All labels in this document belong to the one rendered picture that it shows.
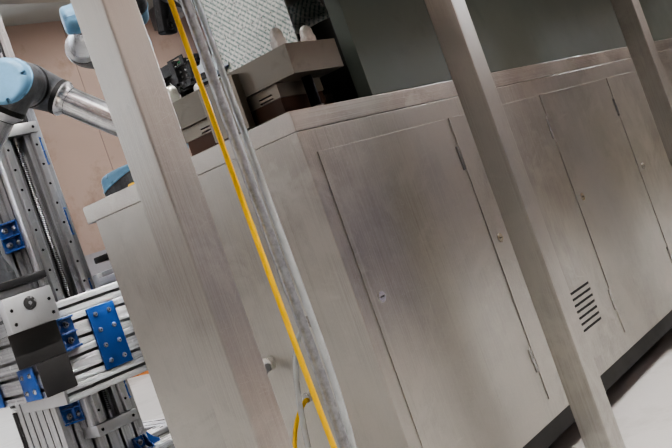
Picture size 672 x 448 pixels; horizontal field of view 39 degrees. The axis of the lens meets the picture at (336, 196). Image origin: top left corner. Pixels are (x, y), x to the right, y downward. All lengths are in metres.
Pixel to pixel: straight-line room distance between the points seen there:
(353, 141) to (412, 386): 0.48
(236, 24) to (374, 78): 0.36
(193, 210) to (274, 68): 0.63
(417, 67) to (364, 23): 0.18
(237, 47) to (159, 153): 0.93
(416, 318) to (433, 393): 0.15
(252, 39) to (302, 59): 0.31
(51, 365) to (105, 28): 1.42
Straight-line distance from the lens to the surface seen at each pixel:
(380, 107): 1.97
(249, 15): 2.13
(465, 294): 2.03
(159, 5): 2.41
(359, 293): 1.75
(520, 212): 1.97
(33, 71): 2.50
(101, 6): 1.29
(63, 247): 2.88
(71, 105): 2.56
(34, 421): 3.02
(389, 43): 2.09
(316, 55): 1.88
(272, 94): 1.86
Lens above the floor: 0.69
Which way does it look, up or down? 1 degrees up
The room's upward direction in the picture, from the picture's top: 20 degrees counter-clockwise
